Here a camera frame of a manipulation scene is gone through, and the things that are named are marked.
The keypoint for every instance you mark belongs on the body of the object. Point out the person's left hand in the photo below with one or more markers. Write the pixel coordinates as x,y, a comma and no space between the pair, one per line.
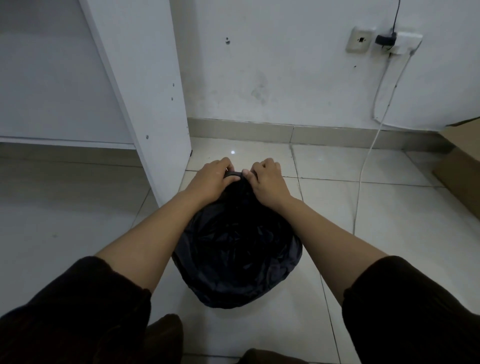
208,182

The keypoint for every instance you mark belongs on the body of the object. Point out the person's right hand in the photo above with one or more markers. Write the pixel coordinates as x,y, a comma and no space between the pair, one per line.
270,185

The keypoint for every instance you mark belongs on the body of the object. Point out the person's left thumb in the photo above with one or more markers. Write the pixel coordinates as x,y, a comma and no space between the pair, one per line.
232,179

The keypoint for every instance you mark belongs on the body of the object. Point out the person's right thumb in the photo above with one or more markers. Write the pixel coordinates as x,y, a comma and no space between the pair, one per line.
249,178

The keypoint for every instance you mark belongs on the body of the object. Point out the black plastic trash bag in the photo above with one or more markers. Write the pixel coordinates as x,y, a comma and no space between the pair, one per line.
236,255

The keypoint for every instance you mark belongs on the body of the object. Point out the person's left forearm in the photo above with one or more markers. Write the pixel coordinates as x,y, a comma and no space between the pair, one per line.
157,240

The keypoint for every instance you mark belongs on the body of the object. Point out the person's right forearm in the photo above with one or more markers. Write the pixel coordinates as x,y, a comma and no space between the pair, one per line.
330,243

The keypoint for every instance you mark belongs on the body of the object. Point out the white wooden cabinet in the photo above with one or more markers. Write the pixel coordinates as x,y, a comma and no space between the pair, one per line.
142,82

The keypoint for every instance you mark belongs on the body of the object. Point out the person's left leg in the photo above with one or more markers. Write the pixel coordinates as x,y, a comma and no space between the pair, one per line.
165,339

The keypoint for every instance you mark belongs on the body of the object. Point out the person's leg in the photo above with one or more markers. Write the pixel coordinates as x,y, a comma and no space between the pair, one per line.
270,357
165,339

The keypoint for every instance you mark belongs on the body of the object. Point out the person's right leg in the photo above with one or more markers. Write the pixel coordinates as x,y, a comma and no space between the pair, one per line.
270,357

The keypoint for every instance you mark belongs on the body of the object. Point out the black plug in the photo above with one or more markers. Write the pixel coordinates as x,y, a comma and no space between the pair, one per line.
385,39

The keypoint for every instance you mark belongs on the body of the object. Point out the white power adapter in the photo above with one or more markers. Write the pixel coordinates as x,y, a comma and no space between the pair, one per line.
408,42

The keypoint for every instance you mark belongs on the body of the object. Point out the person's dark left sleeve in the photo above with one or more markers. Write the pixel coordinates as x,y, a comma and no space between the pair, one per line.
75,318

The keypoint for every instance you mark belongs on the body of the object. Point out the person's dark sleeve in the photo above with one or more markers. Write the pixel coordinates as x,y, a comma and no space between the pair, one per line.
75,318
412,318

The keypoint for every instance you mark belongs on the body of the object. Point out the brown cardboard box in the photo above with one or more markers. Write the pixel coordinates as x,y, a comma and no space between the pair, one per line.
461,168

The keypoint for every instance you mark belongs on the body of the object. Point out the person's dark right sleeve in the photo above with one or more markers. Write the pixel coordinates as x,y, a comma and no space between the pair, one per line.
412,318

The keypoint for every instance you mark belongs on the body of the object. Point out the beige wall socket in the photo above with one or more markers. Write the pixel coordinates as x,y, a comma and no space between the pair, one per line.
360,39

